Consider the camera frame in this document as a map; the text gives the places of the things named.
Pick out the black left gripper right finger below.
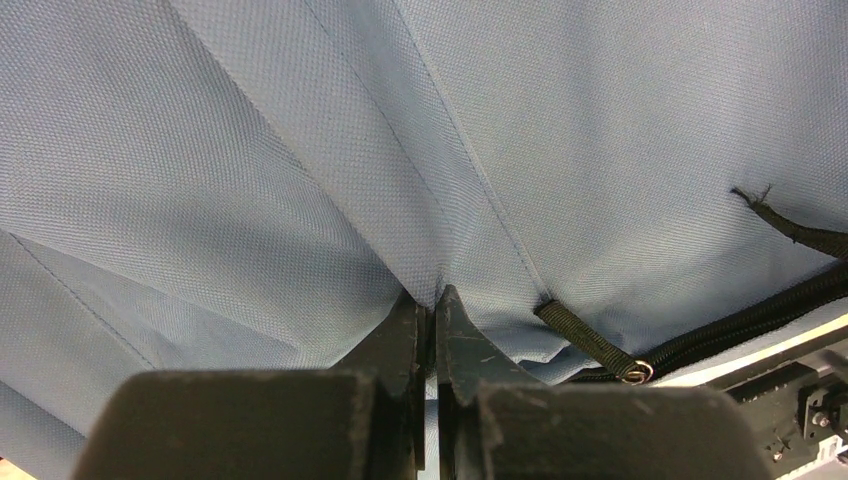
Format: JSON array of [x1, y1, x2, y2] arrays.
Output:
[[433, 285, 539, 479]]

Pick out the blue grey student backpack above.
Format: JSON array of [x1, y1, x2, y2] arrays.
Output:
[[1, 1, 847, 479]]

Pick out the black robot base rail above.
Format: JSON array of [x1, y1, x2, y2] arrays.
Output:
[[708, 327, 847, 479]]

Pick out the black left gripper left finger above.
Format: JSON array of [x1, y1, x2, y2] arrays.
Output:
[[333, 291, 428, 479]]

